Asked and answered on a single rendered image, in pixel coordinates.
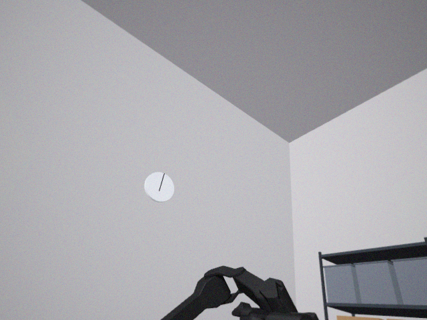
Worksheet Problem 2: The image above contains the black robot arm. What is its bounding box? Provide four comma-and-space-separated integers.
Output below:
161, 265, 318, 320

